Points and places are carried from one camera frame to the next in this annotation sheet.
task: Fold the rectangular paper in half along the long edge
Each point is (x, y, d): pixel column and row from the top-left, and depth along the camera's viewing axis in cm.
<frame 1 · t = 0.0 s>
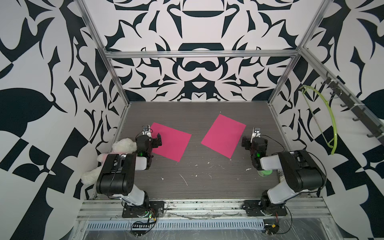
left hand: (148, 132, 94), fingers open
right hand: (254, 135, 95), fingers open
right pink paper sheet: (224, 135, 104), on the table
white teddy bear pink shirt: (123, 145, 88), point 10 cm above the table

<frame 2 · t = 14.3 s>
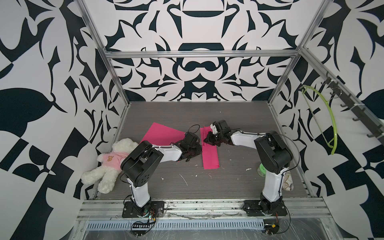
left hand: (201, 147, 94), fingers closed
right hand: (202, 138, 97), fingers closed
right pink paper sheet: (210, 154, 93), point 3 cm above the table
the other named things where they were.

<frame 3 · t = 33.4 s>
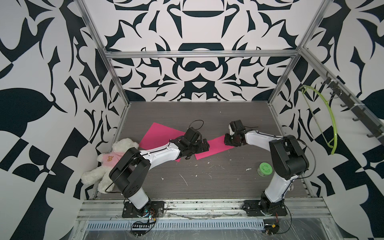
left hand: (204, 144, 88), fingers open
right hand: (225, 138, 99), fingers open
right pink paper sheet: (216, 145, 89), point 9 cm above the table
the other named things where they were.

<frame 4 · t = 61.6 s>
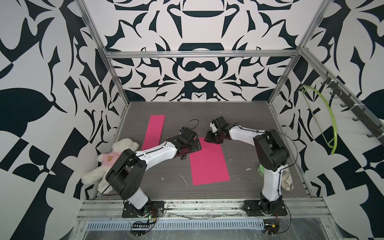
left hand: (194, 144, 90), fingers open
right hand: (206, 137, 98), fingers open
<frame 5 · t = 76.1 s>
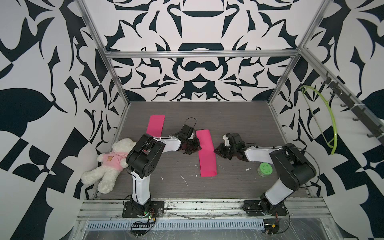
left hand: (201, 145, 96), fingers closed
right hand: (213, 148, 93), fingers closed
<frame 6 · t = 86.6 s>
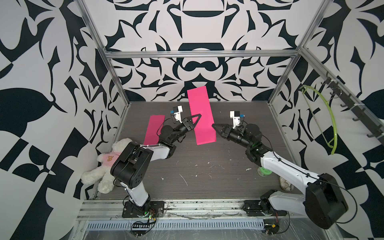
left hand: (199, 113, 75), fingers closed
right hand: (212, 124, 73), fingers closed
